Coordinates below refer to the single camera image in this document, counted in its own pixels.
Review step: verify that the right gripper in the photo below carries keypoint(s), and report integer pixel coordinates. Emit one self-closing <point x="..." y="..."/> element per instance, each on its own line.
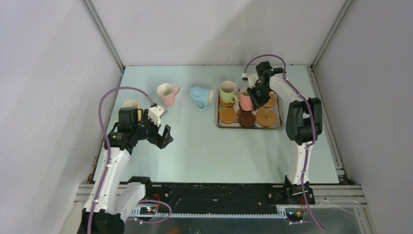
<point x="258" y="95"/>

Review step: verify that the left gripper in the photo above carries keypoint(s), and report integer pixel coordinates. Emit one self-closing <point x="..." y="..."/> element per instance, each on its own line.
<point x="159" y="141"/>

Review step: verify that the pink cup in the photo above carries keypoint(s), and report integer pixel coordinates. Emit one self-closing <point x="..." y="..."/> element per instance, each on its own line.
<point x="245" y="100"/>
<point x="168" y="93"/>

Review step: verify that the dark wood coaster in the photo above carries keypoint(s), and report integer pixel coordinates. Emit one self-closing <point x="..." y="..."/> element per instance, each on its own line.
<point x="246" y="119"/>
<point x="241" y="110"/>

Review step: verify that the light wood coaster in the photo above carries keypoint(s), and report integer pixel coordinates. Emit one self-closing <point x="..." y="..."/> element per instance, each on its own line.
<point x="227" y="115"/>
<point x="224" y="104"/>

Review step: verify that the green cup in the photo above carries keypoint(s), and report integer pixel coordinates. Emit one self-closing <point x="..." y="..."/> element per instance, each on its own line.
<point x="227" y="92"/>

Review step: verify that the blue mug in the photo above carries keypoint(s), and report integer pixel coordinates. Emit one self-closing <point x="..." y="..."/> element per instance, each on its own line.
<point x="201" y="96"/>

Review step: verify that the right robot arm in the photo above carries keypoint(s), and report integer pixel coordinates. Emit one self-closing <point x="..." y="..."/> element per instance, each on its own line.
<point x="303" y="124"/>

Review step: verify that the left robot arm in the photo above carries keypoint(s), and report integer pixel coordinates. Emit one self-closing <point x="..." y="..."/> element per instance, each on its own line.
<point x="105" y="212"/>

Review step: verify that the metal tray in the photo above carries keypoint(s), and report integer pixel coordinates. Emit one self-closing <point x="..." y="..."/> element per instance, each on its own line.
<point x="277" y="108"/>

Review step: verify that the yellow mug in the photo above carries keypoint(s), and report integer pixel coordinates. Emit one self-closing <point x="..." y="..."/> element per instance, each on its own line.
<point x="133" y="103"/>

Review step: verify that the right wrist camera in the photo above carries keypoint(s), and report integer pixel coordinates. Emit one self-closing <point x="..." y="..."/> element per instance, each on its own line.
<point x="251" y="79"/>

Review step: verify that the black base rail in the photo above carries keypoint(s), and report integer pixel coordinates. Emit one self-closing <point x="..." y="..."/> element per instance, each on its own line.
<point x="225" y="199"/>

